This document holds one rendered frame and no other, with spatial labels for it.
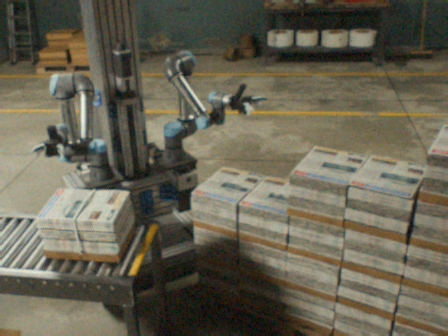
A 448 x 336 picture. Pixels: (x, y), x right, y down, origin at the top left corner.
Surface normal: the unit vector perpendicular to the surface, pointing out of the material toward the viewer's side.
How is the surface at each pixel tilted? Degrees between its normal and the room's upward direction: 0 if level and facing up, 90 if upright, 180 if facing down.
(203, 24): 90
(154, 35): 90
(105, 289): 90
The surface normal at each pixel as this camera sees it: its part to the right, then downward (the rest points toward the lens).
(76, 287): -0.19, 0.50
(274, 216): -0.54, 0.45
